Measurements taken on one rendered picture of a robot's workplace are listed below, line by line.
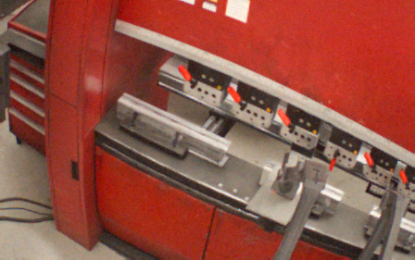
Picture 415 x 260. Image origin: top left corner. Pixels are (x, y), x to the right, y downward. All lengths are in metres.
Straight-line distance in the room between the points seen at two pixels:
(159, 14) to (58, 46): 0.45
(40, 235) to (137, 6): 1.59
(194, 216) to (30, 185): 1.28
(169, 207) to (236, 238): 0.33
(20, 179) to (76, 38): 1.54
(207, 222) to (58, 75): 0.91
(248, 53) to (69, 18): 0.72
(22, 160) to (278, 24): 2.17
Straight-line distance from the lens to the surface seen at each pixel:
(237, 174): 3.18
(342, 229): 3.08
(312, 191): 2.27
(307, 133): 2.87
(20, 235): 3.96
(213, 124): 3.41
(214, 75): 2.91
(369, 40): 2.52
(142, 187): 3.35
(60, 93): 3.14
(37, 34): 3.65
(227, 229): 3.26
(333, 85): 2.70
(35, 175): 4.26
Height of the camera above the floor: 3.18
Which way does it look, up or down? 43 degrees down
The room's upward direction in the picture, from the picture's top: 10 degrees clockwise
